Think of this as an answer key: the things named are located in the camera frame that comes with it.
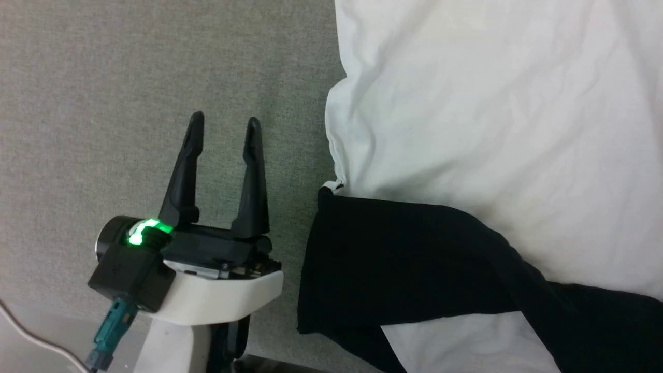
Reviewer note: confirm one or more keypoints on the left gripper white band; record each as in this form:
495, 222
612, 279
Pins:
222, 290

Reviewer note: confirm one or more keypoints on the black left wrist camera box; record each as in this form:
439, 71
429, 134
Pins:
132, 269

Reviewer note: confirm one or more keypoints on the black and white raglan shirt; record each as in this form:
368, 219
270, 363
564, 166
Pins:
492, 155

